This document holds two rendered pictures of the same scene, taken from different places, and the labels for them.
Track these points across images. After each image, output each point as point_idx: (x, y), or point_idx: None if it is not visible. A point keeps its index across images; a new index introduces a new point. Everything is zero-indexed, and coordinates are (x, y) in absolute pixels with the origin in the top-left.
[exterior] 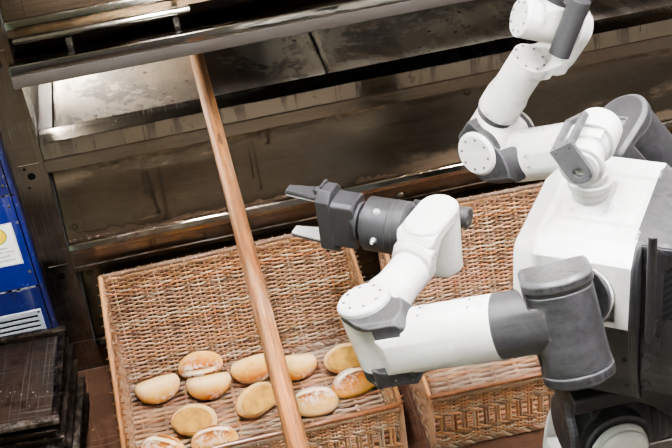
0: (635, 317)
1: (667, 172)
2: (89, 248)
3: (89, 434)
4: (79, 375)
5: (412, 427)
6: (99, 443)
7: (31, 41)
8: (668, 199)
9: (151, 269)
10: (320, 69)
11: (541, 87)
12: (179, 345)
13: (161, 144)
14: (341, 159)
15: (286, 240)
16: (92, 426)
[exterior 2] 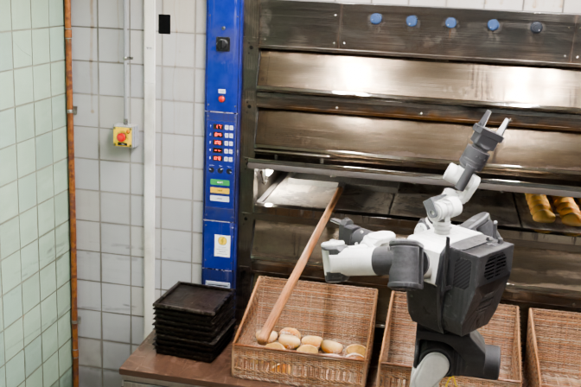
0: (439, 279)
1: (480, 235)
2: (258, 259)
3: (228, 345)
4: (237, 326)
5: (373, 386)
6: (231, 349)
7: (261, 151)
8: (472, 240)
9: (283, 281)
10: (386, 212)
11: None
12: (284, 322)
13: (304, 221)
14: None
15: (347, 288)
16: (231, 343)
